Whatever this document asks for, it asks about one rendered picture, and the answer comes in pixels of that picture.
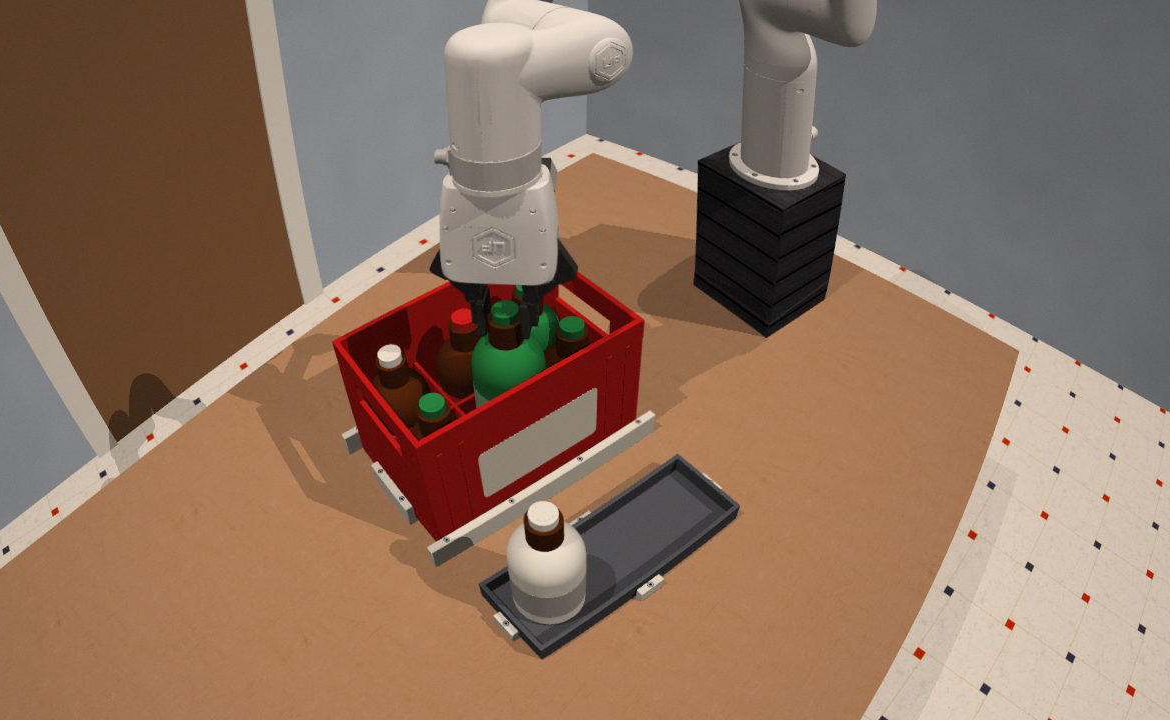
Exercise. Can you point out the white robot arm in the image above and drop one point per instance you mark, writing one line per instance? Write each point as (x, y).
(500, 73)

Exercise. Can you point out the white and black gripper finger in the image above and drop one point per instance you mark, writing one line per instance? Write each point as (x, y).
(529, 308)
(478, 295)

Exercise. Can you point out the green bottle with pale label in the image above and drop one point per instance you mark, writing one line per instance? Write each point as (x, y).
(504, 359)

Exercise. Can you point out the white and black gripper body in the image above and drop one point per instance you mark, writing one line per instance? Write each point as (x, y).
(491, 239)

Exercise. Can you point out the cream bottle with grey label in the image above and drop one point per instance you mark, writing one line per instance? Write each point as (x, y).
(546, 559)

